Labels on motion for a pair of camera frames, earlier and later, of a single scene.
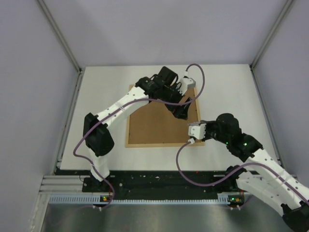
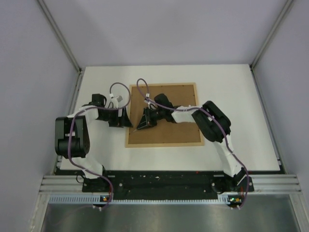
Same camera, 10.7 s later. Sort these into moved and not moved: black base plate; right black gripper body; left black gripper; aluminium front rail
Moved: right black gripper body; left black gripper
Not moved: aluminium front rail; black base plate
